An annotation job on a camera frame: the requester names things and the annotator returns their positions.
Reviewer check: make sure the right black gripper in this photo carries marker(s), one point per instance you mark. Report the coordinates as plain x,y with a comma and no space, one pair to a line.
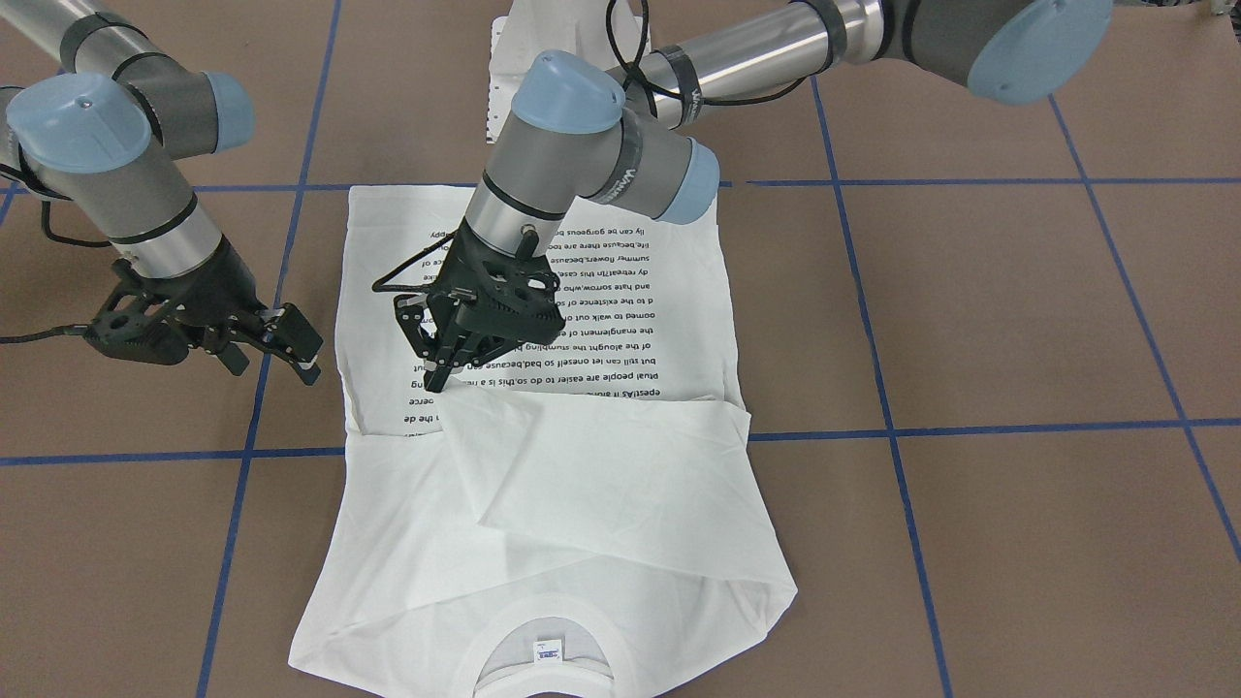
219,292

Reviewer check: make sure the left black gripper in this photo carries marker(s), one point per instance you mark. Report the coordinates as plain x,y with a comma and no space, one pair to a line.
424,331

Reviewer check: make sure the white printed t-shirt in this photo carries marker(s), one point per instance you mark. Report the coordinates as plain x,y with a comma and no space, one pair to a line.
578,518

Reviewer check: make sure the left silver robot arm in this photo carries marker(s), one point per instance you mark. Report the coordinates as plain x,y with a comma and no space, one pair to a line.
615,137

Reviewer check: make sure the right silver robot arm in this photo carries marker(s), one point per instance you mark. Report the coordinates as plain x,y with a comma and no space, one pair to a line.
106,135

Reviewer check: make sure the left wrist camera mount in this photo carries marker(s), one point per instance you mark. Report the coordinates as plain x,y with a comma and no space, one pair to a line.
514,299

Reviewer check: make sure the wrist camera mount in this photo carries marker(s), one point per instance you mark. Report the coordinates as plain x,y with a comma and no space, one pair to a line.
136,323
514,299

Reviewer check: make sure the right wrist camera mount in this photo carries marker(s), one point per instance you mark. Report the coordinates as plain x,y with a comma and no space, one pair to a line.
136,323

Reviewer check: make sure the white pedestal column base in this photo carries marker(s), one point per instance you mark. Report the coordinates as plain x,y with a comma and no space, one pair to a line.
532,27

